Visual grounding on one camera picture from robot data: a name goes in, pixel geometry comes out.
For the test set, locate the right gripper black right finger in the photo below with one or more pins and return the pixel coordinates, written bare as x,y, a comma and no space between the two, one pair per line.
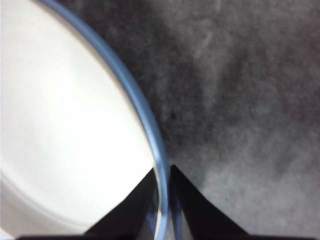
200,217

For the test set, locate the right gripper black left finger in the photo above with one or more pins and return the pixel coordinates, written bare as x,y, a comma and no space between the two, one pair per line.
125,215

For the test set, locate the blue round plate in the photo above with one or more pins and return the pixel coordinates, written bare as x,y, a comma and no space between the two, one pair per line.
140,100

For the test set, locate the white round plate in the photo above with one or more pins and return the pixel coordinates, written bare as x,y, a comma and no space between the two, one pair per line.
62,112

